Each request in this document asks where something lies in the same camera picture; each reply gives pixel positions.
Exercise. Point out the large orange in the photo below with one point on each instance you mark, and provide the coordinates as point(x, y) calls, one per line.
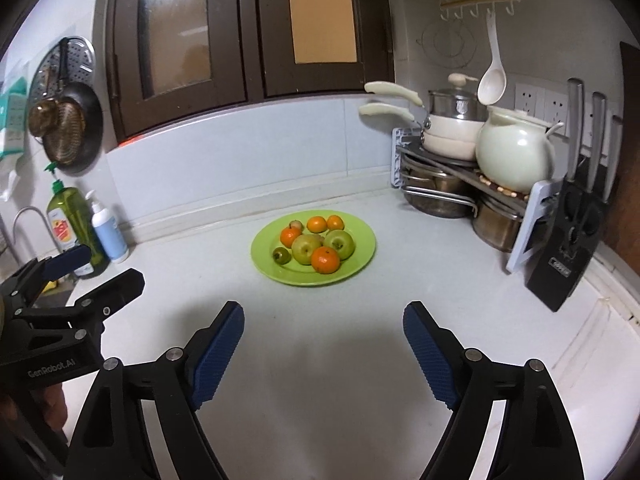
point(325, 259)

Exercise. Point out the dark brown board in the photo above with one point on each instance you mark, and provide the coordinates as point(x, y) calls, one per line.
point(631, 160)

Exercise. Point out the small orange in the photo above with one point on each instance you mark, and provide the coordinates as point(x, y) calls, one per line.
point(290, 236)
point(316, 223)
point(334, 221)

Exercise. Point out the yellowish green apple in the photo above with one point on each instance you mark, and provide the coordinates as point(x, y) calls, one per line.
point(306, 248)

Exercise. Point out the person's left hand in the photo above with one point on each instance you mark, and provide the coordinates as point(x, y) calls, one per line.
point(50, 405)

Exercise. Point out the white and blue lotion bottle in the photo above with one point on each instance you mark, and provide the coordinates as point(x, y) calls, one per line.
point(107, 235)

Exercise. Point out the white pot rack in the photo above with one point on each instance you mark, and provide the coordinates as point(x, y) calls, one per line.
point(535, 230)

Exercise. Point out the small green jujube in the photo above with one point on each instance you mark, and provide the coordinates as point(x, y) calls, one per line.
point(296, 224)
point(281, 255)

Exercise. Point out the cream spoon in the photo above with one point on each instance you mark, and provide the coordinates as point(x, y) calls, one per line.
point(492, 85)

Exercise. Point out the dark brown window frame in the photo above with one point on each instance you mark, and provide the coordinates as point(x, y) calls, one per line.
point(252, 35)

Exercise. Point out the steel faucet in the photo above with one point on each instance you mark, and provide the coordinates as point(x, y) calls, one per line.
point(22, 215)

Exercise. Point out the green dish soap bottle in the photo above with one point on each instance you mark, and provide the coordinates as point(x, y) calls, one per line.
point(67, 220)

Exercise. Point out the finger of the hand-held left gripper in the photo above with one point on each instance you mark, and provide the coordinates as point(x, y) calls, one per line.
point(110, 292)
point(65, 262)

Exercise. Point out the teal and white packets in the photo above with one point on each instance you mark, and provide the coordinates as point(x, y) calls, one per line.
point(12, 120)

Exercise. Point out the wooden bead trivet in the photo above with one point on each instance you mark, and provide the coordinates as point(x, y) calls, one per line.
point(500, 189)

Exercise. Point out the cream teapot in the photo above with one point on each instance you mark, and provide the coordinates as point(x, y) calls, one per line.
point(510, 155)

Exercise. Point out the lidded steel pot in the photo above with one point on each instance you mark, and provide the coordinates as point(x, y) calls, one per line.
point(452, 105)

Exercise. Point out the green plate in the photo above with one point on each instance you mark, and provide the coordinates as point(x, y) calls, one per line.
point(265, 245)

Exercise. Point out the copper mesh strainer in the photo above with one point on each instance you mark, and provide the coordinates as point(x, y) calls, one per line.
point(52, 127)

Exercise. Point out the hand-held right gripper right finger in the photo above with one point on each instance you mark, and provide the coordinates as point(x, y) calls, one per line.
point(427, 355)

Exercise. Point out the cream saucepan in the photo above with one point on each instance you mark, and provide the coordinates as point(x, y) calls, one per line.
point(447, 147)
point(450, 125)

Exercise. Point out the white wall socket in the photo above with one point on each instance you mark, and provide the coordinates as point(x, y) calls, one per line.
point(527, 97)
point(556, 107)

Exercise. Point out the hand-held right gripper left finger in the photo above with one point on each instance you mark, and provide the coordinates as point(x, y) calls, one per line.
point(220, 355)

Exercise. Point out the yellow sponge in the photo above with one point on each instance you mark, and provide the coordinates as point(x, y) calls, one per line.
point(50, 286)

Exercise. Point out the black knife block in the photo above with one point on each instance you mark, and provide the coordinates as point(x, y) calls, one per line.
point(560, 265)

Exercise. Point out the large steel pot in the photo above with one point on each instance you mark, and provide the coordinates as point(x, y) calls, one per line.
point(435, 200)

